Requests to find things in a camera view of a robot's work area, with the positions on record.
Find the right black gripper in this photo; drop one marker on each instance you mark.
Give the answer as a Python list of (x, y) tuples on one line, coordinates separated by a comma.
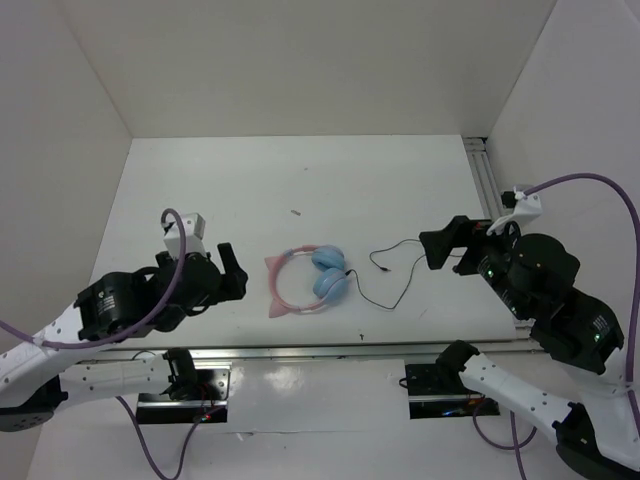
[(461, 229)]

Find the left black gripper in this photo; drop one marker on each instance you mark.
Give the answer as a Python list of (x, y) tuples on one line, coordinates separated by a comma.
[(234, 286)]

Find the pink blue cat-ear headphones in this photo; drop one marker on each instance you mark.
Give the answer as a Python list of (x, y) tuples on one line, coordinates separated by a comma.
[(329, 287)]

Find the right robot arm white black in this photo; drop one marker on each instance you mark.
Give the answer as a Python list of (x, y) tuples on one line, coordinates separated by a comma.
[(533, 275)]

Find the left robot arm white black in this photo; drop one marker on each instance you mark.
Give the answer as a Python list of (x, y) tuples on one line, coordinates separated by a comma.
[(52, 372)]

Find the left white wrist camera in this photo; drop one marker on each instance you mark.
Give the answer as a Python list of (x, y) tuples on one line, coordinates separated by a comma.
[(194, 229)]

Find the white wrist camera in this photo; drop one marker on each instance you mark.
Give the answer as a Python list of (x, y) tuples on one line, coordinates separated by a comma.
[(518, 207), (194, 229)]

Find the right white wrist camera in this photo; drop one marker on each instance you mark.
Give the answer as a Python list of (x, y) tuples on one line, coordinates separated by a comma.
[(518, 207)]

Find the aluminium side rail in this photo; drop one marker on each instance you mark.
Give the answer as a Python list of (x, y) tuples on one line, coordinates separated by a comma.
[(485, 317)]

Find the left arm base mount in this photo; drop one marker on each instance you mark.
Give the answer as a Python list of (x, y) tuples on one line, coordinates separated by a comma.
[(198, 391)]

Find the aluminium front rail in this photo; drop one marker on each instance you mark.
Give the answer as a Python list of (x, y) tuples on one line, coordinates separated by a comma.
[(318, 352)]

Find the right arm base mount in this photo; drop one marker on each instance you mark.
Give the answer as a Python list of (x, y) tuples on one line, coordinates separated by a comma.
[(432, 395)]

